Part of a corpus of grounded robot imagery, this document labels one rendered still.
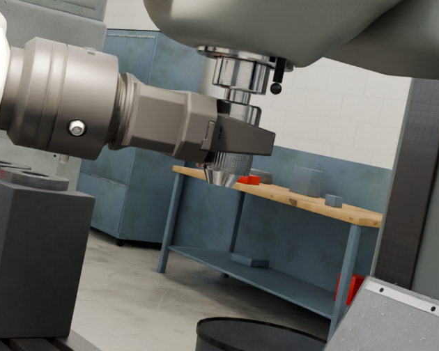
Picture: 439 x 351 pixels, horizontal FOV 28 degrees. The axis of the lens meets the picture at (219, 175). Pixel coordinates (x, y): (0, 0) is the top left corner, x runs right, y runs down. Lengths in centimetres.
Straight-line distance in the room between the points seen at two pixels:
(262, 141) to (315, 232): 617
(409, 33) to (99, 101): 27
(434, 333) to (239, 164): 38
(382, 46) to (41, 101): 30
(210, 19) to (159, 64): 734
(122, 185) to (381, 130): 264
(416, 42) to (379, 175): 572
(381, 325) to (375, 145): 550
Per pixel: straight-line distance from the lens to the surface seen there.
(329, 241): 676
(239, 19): 67
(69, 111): 68
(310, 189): 652
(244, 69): 73
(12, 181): 112
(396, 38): 77
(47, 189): 111
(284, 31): 69
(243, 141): 72
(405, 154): 110
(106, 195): 831
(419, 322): 104
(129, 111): 70
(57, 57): 69
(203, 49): 73
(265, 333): 303
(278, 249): 721
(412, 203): 108
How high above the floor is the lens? 124
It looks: 3 degrees down
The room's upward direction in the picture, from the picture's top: 11 degrees clockwise
